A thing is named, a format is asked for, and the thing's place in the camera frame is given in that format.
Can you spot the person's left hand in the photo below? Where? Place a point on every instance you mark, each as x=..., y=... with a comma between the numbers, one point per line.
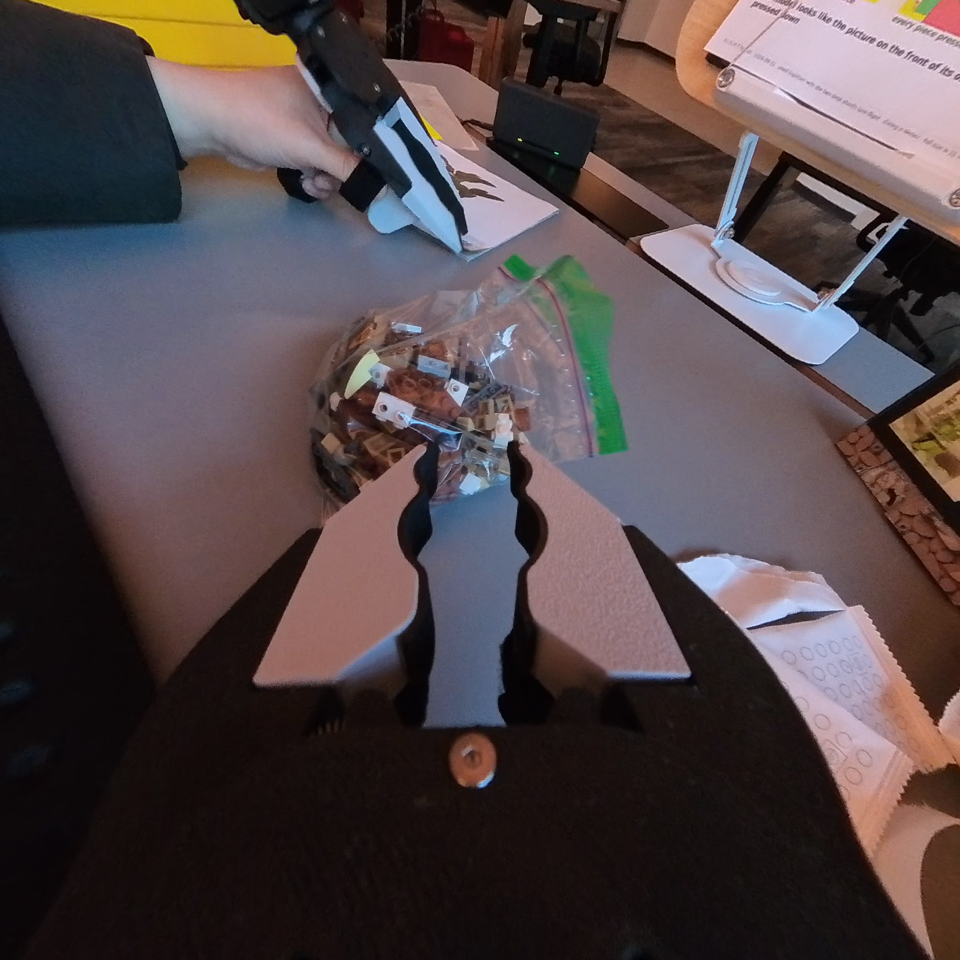
x=247, y=112

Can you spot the grey desk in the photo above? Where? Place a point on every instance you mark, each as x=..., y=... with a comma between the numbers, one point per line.
x=187, y=337

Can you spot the black charger box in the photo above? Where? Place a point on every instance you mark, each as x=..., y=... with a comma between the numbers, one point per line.
x=544, y=124

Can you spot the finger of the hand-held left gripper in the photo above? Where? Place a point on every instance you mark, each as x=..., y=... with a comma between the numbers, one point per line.
x=405, y=202
x=420, y=127

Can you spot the grey table with brown edge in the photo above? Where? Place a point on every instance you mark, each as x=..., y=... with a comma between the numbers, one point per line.
x=877, y=360

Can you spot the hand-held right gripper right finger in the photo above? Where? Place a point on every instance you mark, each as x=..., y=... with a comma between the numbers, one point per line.
x=600, y=600

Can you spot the white bag with dark print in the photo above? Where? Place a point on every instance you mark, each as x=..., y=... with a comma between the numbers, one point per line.
x=907, y=862

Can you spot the white paper bag with circles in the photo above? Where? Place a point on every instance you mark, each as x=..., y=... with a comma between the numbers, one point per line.
x=847, y=697

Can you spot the clear zip bag of bricks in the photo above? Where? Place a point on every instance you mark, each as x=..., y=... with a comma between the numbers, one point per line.
x=420, y=390

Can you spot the white instruction booklet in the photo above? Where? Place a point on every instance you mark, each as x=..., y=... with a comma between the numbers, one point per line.
x=517, y=210

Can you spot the white document stand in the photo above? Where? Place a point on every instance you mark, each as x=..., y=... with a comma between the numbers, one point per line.
x=750, y=300

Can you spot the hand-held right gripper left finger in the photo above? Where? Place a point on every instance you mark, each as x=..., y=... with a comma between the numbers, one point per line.
x=337, y=600

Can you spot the framed picture on cork mat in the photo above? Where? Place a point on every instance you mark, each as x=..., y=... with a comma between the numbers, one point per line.
x=900, y=510

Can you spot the red container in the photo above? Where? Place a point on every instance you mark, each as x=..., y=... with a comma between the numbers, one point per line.
x=446, y=41

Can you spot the crumpled white paper bag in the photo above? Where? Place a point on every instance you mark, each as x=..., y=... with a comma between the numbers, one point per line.
x=757, y=581

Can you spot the black office chair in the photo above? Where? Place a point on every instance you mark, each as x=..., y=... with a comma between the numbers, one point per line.
x=570, y=45

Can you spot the printed instruction sheet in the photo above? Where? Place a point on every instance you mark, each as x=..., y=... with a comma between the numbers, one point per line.
x=847, y=60

